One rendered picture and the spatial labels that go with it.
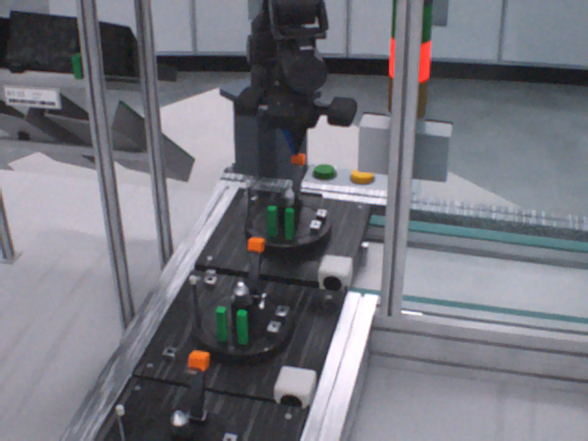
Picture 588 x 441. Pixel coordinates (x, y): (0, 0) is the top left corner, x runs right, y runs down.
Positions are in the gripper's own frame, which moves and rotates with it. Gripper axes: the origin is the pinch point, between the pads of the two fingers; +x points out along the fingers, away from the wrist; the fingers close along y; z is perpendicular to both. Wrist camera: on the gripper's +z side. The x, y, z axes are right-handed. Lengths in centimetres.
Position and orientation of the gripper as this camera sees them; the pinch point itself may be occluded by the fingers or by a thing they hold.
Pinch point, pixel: (295, 135)
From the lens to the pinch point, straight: 133.9
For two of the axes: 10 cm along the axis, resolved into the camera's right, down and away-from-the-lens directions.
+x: 0.0, 8.3, 5.6
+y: 9.7, 1.3, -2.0
